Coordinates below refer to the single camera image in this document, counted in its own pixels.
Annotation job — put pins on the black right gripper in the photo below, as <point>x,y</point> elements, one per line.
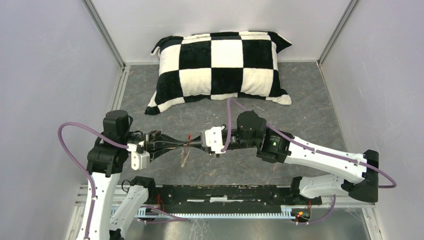
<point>197,139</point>

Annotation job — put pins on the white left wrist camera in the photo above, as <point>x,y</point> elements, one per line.
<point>140,158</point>

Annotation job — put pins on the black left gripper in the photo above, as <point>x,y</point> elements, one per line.
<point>155,136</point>

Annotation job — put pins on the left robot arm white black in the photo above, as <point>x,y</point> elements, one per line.
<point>105,163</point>

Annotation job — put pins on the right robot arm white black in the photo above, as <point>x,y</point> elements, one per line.
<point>351,174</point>

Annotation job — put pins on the black white checkered pillow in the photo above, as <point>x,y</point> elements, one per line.
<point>218,66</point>

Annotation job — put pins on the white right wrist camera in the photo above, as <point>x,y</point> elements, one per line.
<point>212,141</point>

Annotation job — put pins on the white slotted cable duct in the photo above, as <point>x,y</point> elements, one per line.
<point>285,213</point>

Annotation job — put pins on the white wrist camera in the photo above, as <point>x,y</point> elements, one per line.
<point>140,158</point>
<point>212,141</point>

